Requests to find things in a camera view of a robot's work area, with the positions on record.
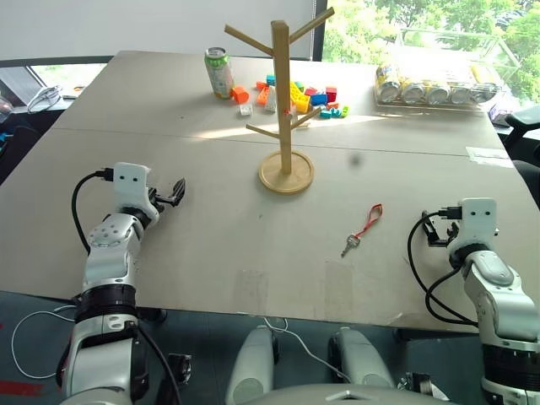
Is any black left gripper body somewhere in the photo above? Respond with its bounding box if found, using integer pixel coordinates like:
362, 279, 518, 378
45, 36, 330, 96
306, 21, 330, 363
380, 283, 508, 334
145, 186, 169, 214

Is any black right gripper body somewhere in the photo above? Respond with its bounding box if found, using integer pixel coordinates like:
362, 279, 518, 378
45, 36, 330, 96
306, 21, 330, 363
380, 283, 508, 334
428, 234, 457, 250

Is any white tape label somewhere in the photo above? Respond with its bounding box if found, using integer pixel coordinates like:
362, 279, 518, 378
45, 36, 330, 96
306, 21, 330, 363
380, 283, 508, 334
465, 146, 510, 165

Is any black office chair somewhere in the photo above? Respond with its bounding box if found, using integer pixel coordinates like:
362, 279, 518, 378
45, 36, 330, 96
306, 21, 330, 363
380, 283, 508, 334
503, 112, 540, 200

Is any green drink can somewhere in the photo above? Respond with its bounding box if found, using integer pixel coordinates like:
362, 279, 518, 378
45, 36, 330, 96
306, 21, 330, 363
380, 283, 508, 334
204, 46, 235, 101

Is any clear plastic can tray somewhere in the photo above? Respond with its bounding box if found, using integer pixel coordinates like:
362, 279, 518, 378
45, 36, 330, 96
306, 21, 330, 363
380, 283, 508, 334
372, 62, 506, 114

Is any tall white toy brick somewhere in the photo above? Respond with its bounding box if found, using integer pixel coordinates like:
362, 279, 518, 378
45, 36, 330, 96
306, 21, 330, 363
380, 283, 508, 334
263, 85, 278, 115

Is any yellow drink can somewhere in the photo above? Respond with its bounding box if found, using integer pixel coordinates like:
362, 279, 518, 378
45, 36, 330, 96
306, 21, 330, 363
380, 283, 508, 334
400, 78, 428, 105
450, 80, 476, 106
375, 64, 402, 103
425, 80, 452, 106
470, 64, 504, 105

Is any silver rounded robot leg shell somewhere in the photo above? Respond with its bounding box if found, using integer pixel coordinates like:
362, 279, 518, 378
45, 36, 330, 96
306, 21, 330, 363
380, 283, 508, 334
327, 326, 397, 390
224, 326, 280, 405

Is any black table caster wheel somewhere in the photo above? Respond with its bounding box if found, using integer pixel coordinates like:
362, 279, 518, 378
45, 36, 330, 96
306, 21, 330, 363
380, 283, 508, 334
395, 370, 449, 401
167, 353, 194, 388

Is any wooden tree hanger stand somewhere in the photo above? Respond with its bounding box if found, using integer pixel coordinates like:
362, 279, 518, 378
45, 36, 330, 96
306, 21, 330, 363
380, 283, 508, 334
224, 6, 337, 197

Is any yellow toy brick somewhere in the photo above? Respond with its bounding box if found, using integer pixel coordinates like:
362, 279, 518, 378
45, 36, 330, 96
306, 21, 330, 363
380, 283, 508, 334
289, 81, 312, 114

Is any grey rounded robot torso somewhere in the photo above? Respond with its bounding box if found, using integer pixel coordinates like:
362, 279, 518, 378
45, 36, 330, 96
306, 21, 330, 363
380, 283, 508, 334
251, 382, 428, 405

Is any red floor tape strip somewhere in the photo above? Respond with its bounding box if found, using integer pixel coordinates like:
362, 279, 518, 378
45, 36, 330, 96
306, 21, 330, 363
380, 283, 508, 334
0, 381, 45, 397

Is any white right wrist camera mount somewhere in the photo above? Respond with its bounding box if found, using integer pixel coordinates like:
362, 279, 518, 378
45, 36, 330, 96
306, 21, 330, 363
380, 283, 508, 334
446, 197, 500, 255

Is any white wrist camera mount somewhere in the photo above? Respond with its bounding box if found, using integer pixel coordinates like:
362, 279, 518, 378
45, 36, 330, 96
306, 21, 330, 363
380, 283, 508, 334
446, 197, 500, 255
111, 161, 154, 217

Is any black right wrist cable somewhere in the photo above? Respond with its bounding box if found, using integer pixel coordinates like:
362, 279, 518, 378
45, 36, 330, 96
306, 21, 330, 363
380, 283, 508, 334
406, 205, 483, 327

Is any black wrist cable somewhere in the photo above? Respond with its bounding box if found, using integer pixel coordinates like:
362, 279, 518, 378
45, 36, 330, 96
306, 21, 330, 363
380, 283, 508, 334
70, 167, 116, 256
406, 205, 483, 327

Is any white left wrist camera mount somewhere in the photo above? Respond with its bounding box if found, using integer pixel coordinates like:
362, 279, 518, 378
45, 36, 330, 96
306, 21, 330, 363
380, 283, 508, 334
111, 161, 154, 217

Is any metal key with red strap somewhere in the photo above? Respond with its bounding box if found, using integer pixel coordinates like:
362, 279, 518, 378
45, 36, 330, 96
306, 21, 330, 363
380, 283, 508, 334
340, 203, 385, 259

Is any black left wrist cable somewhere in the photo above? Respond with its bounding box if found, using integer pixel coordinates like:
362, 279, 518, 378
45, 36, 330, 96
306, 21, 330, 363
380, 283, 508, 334
70, 167, 116, 256

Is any white cable bundle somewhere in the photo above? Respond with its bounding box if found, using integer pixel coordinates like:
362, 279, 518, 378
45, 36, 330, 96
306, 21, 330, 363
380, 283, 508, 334
26, 84, 65, 115

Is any black left upper arm cable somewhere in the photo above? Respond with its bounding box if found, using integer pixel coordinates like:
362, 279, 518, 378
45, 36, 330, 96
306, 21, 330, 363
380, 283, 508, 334
126, 320, 183, 405

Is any thin white floor cable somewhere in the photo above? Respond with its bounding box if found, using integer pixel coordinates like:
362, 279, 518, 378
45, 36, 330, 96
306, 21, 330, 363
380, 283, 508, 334
11, 304, 82, 380
262, 316, 352, 381

